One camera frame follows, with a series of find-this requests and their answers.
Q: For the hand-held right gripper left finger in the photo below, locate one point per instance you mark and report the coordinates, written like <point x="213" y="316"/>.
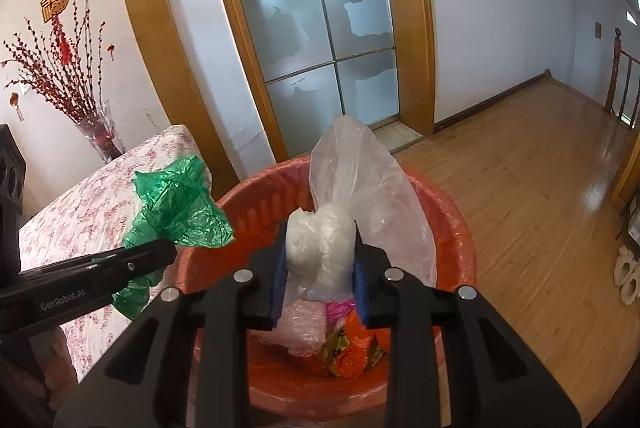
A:
<point x="280" y="290"/>

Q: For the green plastic bag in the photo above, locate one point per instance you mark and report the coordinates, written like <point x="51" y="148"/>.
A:
<point x="180" y="208"/>

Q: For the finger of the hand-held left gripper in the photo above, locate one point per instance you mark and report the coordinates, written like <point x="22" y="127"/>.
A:
<point x="60" y="303"/>
<point x="115" y="258"/>

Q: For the clear plastic bag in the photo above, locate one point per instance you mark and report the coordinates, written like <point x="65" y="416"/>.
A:
<point x="370" y="188"/>

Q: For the red hanging wall ornament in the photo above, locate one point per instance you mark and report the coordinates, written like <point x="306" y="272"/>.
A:
<point x="52" y="3"/>

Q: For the orange plastic bag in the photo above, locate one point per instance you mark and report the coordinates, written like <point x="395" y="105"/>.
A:
<point x="367" y="333"/>

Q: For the wooden stair railing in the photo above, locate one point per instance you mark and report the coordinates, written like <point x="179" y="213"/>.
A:
<point x="617" y="73"/>

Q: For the pink plastic bag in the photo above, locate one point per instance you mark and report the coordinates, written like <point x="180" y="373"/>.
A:
<point x="337" y="308"/>

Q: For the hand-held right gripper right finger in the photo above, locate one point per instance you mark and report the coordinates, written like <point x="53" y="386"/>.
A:
<point x="360" y="290"/>

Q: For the small red lantern ornament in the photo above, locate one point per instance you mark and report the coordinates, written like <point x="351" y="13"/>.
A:
<point x="112" y="51"/>
<point x="16" y="101"/>

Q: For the red berry branches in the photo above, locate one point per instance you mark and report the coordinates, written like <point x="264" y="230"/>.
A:
<point x="65" y="88"/>

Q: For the white room door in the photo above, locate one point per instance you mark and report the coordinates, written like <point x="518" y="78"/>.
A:
<point x="590" y="33"/>

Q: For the glass vase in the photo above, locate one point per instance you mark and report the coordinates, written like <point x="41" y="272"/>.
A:
<point x="102" y="133"/>

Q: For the wooden door frame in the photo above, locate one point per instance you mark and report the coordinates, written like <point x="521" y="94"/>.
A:
<point x="415" y="33"/>

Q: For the red plastic basket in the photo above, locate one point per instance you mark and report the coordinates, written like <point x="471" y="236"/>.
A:
<point x="450" y="258"/>

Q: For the floral tablecloth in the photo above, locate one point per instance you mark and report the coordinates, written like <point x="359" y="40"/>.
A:
<point x="90" y="218"/>

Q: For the white fuzzy slipper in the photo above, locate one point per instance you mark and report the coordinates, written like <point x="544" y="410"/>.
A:
<point x="633" y="290"/>
<point x="624" y="265"/>

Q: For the small wall plaque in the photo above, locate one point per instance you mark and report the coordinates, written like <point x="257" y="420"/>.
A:
<point x="598" y="31"/>

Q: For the frosted glass door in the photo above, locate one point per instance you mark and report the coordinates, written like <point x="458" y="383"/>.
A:
<point x="300" y="33"/>

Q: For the person's left hand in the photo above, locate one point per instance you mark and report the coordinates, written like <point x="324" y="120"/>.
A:
<point x="55" y="358"/>

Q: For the bubble wrap sheet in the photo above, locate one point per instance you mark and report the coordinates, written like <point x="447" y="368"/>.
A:
<point x="300" y="328"/>

